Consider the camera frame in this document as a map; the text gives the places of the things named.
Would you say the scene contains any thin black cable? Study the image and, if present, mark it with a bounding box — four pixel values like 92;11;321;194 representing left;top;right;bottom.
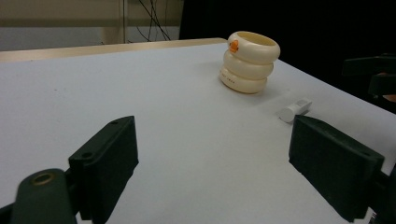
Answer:
135;0;172;42

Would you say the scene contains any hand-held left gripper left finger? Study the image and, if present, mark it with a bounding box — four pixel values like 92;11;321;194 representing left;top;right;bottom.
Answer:
67;115;140;224

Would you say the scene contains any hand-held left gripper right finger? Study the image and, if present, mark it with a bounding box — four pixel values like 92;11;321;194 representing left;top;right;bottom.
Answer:
288;114;386;223

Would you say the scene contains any cream ringed cup with orange mark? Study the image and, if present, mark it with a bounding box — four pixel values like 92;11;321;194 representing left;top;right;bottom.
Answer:
219;30;281;94

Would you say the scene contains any small white cylinder tube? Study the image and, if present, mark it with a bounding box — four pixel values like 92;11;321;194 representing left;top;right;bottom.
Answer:
278;97;313;123

